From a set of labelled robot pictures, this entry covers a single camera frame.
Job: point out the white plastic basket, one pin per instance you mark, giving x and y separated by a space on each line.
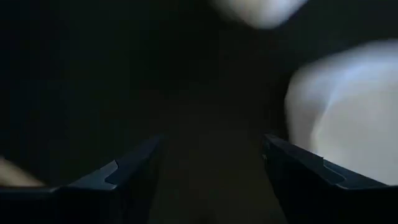
351 109
258 12

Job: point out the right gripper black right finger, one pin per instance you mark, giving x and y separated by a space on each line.
326 199

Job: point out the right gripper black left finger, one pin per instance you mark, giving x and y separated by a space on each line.
93 202

